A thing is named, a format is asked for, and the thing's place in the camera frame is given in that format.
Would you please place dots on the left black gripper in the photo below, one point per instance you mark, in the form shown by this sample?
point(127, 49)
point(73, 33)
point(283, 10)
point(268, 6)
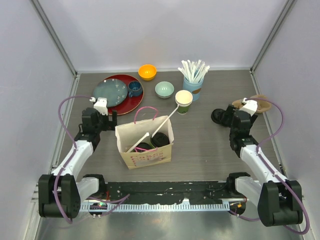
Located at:
point(110, 125)

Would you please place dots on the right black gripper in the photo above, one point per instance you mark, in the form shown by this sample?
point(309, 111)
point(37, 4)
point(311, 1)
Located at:
point(230, 112)

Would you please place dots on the stack of black lids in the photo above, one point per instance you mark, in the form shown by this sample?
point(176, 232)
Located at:
point(217, 116)

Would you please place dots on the black coffee cup lid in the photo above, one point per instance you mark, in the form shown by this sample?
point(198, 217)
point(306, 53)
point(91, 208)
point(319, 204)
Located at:
point(143, 146)

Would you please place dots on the pink paper bag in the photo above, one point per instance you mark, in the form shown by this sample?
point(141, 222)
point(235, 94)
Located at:
point(128, 134)

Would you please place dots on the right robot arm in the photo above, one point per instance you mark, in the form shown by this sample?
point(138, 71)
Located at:
point(262, 165)

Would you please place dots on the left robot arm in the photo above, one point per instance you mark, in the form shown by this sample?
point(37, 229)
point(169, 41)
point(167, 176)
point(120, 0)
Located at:
point(72, 160)

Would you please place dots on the red round tray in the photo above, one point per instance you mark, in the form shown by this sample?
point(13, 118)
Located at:
point(130, 103)

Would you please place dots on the large blue-grey plate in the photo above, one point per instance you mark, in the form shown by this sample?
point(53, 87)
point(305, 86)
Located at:
point(114, 90)

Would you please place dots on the dark blue ceramic cup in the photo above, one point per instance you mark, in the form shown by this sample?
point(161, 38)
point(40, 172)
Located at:
point(135, 89)

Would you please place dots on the light blue straw holder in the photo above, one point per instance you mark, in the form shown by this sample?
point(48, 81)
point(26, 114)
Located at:
point(193, 88)

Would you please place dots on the bundle of white straws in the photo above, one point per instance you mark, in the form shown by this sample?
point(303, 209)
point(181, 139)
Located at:
point(194, 71)

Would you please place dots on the orange bowl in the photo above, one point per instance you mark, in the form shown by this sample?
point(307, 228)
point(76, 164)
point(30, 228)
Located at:
point(147, 72)

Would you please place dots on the light green bowl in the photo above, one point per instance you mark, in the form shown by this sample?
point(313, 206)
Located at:
point(164, 89)

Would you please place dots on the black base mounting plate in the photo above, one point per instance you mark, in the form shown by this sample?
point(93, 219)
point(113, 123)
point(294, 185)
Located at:
point(170, 192)

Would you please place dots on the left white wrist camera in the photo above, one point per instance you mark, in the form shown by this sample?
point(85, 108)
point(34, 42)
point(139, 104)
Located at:
point(100, 104)

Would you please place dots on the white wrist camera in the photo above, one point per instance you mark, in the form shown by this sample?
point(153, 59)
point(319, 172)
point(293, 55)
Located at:
point(249, 106)
point(100, 104)

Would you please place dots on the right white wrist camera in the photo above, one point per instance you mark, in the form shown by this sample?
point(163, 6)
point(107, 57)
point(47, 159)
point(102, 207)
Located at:
point(249, 106)

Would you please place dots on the aluminium front rail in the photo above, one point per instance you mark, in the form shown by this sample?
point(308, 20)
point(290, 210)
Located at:
point(97, 207)

